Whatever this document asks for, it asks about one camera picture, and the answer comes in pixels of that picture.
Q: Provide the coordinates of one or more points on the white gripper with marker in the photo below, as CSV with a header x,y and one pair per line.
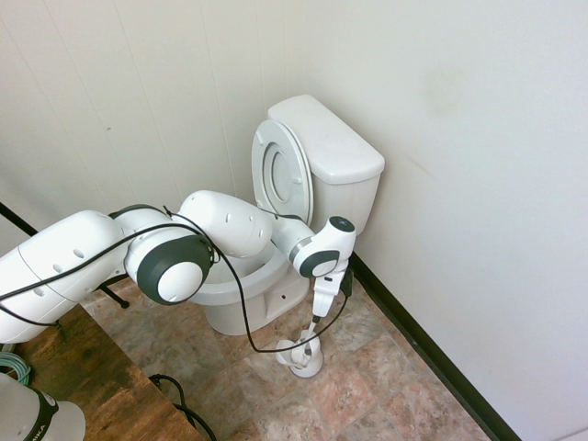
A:
x,y
326,289

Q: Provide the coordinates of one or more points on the white toilet brush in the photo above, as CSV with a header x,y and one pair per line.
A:
x,y
308,337

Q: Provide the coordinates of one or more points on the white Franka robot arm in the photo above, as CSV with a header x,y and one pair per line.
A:
x,y
220,225

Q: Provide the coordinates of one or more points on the white toilet brush holder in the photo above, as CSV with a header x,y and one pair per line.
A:
x,y
305,365

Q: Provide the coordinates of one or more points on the white toilet bowl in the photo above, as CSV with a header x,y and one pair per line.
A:
x,y
271,294

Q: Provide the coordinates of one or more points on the white toilet tank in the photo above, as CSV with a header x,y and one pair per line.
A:
x,y
344,206

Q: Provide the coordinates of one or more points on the white toilet seat lid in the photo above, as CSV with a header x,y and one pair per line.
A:
x,y
280,170

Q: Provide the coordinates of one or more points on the white toilet tank lid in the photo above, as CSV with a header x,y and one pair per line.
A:
x,y
335,142

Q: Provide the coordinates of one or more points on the black baseboard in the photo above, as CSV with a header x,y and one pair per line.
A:
x,y
413,331

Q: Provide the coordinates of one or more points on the dark wooden table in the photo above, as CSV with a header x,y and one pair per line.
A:
x,y
101,376

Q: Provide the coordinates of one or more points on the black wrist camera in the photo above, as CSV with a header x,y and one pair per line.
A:
x,y
348,281

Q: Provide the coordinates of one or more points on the black camera tripod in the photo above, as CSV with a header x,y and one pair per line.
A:
x,y
18,220

